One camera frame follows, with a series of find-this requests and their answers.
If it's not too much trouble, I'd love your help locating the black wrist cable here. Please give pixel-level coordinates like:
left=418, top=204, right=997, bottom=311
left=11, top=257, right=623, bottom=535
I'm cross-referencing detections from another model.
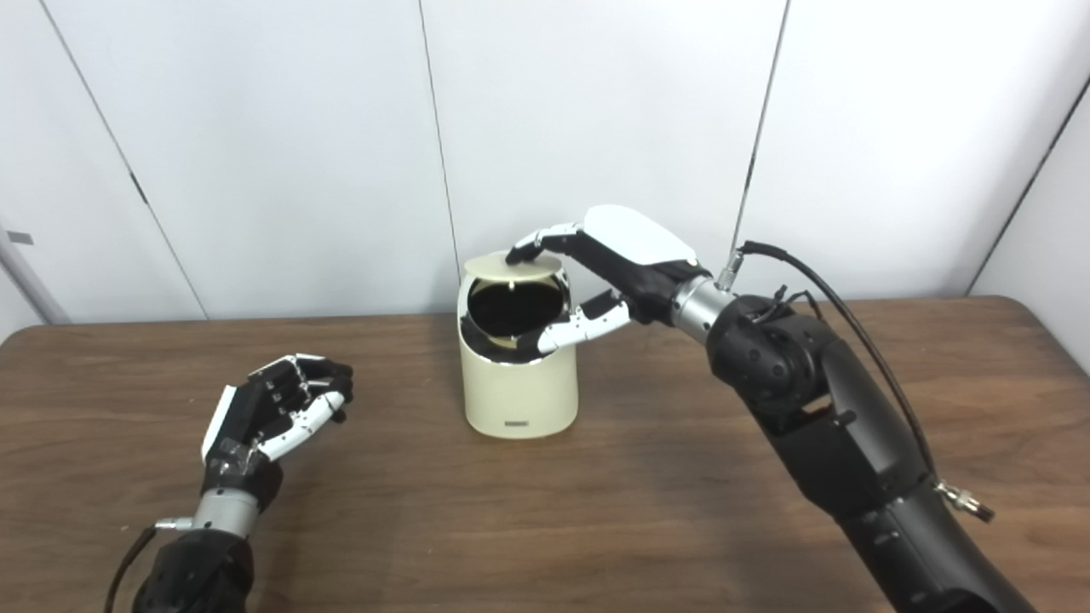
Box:
left=715, top=241, right=995, bottom=522
left=102, top=516, right=195, bottom=613

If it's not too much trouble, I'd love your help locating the cream-colored bin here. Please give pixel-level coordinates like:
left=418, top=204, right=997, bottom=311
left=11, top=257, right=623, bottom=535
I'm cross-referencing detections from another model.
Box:
left=457, top=255, right=579, bottom=440

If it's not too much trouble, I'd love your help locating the cream round bin lid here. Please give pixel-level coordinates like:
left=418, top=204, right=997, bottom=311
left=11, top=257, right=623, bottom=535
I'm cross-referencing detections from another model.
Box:
left=464, top=250, right=565, bottom=282

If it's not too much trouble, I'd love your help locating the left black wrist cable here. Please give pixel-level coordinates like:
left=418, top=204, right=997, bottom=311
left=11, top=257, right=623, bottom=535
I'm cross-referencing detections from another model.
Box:
left=102, top=516, right=195, bottom=613

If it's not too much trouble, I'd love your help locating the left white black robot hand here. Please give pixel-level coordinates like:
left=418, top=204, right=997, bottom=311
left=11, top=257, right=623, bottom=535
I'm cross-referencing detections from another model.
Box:
left=200, top=353, right=354, bottom=512

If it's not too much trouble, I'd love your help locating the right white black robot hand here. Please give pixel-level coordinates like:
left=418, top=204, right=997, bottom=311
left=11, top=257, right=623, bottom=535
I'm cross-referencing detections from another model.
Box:
left=506, top=204, right=712, bottom=356

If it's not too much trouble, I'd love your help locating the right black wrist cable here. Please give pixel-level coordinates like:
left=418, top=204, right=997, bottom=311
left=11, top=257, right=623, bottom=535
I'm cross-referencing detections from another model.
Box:
left=715, top=241, right=995, bottom=522

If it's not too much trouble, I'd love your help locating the grey wall post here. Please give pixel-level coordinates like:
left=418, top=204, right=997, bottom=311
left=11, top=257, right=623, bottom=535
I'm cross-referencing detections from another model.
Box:
left=0, top=226, right=71, bottom=324

